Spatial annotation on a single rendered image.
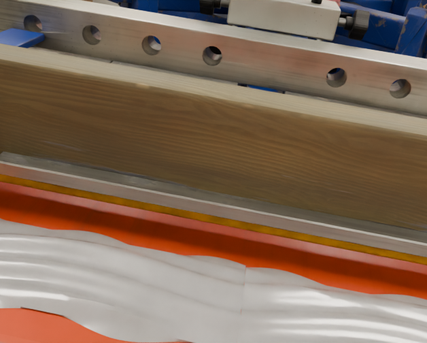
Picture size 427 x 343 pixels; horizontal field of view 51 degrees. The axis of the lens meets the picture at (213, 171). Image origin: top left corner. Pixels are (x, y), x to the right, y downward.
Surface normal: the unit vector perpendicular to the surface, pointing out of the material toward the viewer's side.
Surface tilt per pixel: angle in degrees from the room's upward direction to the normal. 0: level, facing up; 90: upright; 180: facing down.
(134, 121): 90
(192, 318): 30
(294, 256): 0
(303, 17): 90
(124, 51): 90
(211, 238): 0
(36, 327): 0
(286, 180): 90
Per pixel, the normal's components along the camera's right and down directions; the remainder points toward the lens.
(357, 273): 0.13, -0.86
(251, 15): -0.14, 0.48
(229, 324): 0.04, -0.37
